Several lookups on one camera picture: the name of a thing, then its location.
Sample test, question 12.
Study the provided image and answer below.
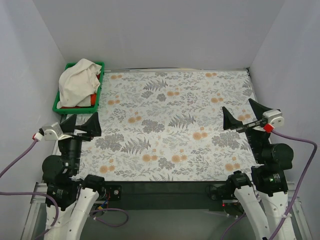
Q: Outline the cream t shirt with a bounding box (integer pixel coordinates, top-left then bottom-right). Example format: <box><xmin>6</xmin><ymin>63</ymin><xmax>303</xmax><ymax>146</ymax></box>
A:
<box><xmin>56</xmin><ymin>58</ymin><xmax>102</xmax><ymax>109</ymax></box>

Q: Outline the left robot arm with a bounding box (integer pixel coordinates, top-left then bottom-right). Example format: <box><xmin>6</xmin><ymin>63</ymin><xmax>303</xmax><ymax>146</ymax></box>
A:
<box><xmin>42</xmin><ymin>112</ymin><xmax>107</xmax><ymax>240</ymax></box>

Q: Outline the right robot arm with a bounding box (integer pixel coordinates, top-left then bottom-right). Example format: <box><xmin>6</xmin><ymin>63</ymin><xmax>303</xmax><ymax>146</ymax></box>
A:
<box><xmin>211</xmin><ymin>98</ymin><xmax>296</xmax><ymax>240</ymax></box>

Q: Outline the orange t shirt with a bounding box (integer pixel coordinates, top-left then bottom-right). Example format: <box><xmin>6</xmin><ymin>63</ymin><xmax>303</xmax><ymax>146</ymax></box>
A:
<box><xmin>57</xmin><ymin>70</ymin><xmax>100</xmax><ymax>109</ymax></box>

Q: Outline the green plastic bin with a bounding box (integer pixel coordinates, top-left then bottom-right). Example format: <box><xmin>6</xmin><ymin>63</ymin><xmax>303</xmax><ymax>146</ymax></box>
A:
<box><xmin>52</xmin><ymin>61</ymin><xmax>105</xmax><ymax>115</ymax></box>

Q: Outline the floral table mat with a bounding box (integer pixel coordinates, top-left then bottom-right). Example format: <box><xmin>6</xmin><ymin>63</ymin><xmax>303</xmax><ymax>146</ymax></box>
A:
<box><xmin>76</xmin><ymin>70</ymin><xmax>256</xmax><ymax>182</ymax></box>

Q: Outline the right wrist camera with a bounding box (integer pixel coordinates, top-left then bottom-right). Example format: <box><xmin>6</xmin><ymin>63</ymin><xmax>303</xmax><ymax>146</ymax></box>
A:
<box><xmin>262</xmin><ymin>109</ymin><xmax>285</xmax><ymax>133</ymax></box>

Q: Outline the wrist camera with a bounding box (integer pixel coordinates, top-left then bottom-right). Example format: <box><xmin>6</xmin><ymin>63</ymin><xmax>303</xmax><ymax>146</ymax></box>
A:
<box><xmin>262</xmin><ymin>109</ymin><xmax>285</xmax><ymax>133</ymax></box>
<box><xmin>32</xmin><ymin>122</ymin><xmax>72</xmax><ymax>142</ymax></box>

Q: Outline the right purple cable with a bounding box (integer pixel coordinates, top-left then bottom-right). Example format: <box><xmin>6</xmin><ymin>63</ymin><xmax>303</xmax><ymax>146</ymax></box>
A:
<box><xmin>219</xmin><ymin>129</ymin><xmax>318</xmax><ymax>240</ymax></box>

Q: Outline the purple cable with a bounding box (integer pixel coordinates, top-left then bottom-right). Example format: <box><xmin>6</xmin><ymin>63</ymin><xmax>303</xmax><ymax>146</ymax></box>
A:
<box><xmin>0</xmin><ymin>139</ymin><xmax>129</xmax><ymax>240</ymax></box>
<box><xmin>219</xmin><ymin>129</ymin><xmax>318</xmax><ymax>240</ymax></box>

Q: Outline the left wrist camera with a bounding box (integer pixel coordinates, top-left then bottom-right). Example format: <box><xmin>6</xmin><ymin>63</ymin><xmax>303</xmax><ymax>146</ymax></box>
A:
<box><xmin>32</xmin><ymin>122</ymin><xmax>72</xmax><ymax>142</ymax></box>

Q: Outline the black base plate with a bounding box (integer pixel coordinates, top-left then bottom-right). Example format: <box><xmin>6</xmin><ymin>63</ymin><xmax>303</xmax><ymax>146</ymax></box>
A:
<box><xmin>94</xmin><ymin>181</ymin><xmax>244</xmax><ymax>213</ymax></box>

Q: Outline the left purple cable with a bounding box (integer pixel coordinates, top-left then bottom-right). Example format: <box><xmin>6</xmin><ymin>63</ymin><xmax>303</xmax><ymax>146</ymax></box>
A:
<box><xmin>0</xmin><ymin>139</ymin><xmax>129</xmax><ymax>240</ymax></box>

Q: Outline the aluminium frame rail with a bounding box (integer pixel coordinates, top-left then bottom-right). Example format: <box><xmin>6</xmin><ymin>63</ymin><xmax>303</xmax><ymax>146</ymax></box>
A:
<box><xmin>21</xmin><ymin>180</ymin><xmax>313</xmax><ymax>240</ymax></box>

